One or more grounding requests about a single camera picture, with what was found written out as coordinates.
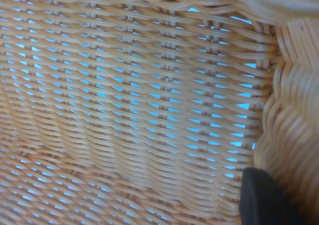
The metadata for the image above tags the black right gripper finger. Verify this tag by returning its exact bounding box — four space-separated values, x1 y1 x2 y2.
239 167 304 225

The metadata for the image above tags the orange wicker basket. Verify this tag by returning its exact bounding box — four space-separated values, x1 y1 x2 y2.
0 0 319 225

